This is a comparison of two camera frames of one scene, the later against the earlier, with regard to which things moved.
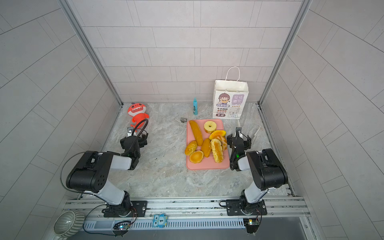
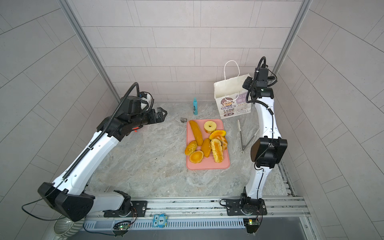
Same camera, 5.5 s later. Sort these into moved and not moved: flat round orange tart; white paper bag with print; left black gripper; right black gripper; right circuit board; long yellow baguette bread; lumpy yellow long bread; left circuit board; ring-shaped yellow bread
Moved: right black gripper; left black gripper; white paper bag with print
Not moved: long yellow baguette bread; right circuit board; ring-shaped yellow bread; left circuit board; flat round orange tart; lumpy yellow long bread
